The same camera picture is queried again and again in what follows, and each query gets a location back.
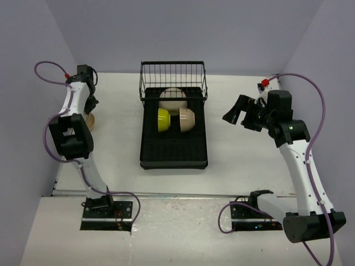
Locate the large cream bowl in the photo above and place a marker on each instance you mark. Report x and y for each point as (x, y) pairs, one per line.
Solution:
(170, 100)

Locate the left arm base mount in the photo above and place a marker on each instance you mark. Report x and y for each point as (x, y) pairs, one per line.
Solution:
(106, 214)

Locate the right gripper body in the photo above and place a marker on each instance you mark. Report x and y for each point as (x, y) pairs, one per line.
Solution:
(257, 118)

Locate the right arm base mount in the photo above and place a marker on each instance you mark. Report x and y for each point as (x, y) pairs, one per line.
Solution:
(245, 219)

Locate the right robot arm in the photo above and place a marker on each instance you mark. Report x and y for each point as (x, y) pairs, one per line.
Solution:
(315, 217)

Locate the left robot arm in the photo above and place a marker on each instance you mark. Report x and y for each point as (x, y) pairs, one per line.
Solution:
(73, 139)

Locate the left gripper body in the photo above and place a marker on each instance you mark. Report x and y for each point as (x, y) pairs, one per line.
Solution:
(89, 102)

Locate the beige bowl with leaf print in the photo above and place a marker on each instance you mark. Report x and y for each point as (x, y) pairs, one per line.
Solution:
(187, 119)

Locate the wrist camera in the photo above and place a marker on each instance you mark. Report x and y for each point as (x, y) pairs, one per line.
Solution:
(73, 78)
(263, 89)

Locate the yellow-green bowl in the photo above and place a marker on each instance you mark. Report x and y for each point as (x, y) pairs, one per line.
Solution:
(164, 120)

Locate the beige floral bowl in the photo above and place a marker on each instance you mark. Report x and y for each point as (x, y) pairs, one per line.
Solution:
(89, 120)

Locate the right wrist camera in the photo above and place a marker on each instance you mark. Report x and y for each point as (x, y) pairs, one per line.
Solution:
(263, 89)

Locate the black dish rack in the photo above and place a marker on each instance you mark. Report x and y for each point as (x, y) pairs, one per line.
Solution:
(173, 148)

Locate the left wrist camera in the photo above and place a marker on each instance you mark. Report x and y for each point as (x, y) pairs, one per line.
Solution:
(73, 78)

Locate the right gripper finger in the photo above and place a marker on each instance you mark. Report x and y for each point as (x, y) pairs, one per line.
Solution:
(232, 116)
(245, 104)

